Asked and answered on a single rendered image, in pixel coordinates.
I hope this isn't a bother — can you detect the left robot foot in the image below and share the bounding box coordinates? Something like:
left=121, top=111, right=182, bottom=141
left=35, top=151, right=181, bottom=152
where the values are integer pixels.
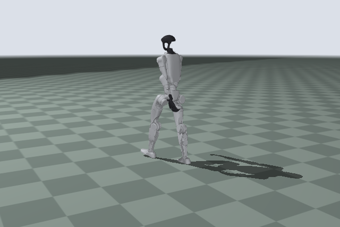
left=141, top=148, right=156, bottom=158

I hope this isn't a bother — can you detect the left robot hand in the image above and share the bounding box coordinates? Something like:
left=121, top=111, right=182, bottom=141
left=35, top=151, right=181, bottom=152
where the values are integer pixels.
left=167, top=94, right=180, bottom=112

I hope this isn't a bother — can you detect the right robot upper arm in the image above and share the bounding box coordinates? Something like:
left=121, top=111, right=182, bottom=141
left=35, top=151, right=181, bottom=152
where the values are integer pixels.
left=179, top=55, right=183, bottom=76

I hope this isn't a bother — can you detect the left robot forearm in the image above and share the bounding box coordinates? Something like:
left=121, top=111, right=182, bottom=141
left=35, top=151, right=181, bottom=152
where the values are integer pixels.
left=159, top=75, right=172, bottom=99

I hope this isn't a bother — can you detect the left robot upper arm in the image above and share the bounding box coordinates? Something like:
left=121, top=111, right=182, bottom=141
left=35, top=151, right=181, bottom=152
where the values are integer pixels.
left=157, top=55, right=168, bottom=80

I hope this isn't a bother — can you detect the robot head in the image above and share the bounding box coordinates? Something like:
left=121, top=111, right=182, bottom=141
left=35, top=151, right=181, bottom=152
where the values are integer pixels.
left=161, top=35, right=176, bottom=54

